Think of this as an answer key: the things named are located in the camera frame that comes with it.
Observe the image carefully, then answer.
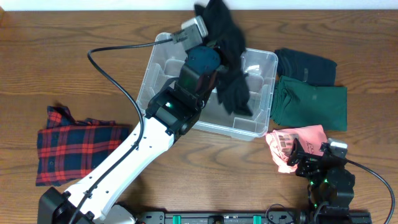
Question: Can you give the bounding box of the black garment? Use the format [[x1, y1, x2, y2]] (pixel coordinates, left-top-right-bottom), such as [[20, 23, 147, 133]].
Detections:
[[194, 0, 252, 116]]

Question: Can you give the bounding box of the clear plastic storage bin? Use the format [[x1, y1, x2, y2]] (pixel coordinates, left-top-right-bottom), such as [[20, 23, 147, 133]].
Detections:
[[136, 42, 277, 141]]

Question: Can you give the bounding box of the red navy plaid shirt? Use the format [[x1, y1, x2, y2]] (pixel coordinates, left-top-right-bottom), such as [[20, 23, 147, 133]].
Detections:
[[35, 106, 129, 186]]

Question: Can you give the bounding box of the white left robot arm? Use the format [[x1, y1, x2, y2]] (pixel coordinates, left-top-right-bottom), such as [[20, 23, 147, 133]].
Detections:
[[37, 46, 222, 223]]

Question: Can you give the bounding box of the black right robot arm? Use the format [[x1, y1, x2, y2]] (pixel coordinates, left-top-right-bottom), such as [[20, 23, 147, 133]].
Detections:
[[287, 138, 355, 213]]

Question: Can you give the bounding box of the pink printed folded garment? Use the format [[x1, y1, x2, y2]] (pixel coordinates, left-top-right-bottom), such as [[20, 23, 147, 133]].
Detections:
[[266, 125, 327, 174]]

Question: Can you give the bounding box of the dark green folded garment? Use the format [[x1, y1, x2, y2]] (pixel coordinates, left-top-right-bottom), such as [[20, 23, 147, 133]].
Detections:
[[270, 76, 348, 131]]

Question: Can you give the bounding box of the dark navy folded garment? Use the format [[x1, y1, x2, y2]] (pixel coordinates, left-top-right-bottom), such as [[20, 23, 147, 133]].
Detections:
[[274, 48, 337, 86]]

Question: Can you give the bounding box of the black right camera cable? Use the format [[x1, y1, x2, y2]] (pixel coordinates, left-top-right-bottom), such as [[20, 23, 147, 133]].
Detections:
[[341, 157, 396, 224]]

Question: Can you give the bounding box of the black camera cable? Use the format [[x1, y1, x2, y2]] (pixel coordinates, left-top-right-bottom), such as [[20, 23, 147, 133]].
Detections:
[[341, 157, 396, 224], [67, 37, 175, 224]]

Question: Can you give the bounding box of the black left camera cable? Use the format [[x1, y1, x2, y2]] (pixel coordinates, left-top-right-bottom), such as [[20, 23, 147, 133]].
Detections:
[[67, 37, 175, 224]]

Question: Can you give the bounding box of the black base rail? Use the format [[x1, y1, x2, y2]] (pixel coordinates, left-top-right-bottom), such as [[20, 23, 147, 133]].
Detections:
[[138, 210, 373, 224]]

